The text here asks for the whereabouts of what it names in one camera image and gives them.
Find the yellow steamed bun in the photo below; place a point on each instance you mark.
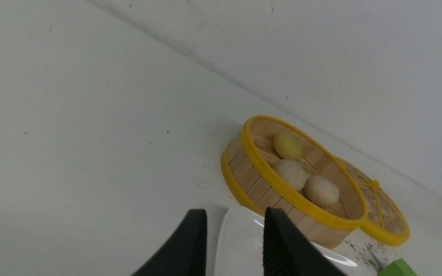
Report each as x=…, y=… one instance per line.
x=288, y=146

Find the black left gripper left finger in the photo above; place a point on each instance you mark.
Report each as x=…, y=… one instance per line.
x=184, y=252

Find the white steamed bun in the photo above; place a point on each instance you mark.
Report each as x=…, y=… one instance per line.
x=321, y=191
x=291, y=172

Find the bamboo steamer basket yellow rim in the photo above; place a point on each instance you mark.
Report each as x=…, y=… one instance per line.
x=247, y=168

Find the green cube block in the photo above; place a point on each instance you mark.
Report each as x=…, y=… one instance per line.
x=397, y=268

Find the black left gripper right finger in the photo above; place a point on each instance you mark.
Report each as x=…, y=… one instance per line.
x=286, y=251

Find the white rectangular plate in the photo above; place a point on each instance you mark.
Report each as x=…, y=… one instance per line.
x=240, y=247

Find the bamboo steamer lid yellow rim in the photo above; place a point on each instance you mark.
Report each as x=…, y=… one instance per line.
x=385, y=222

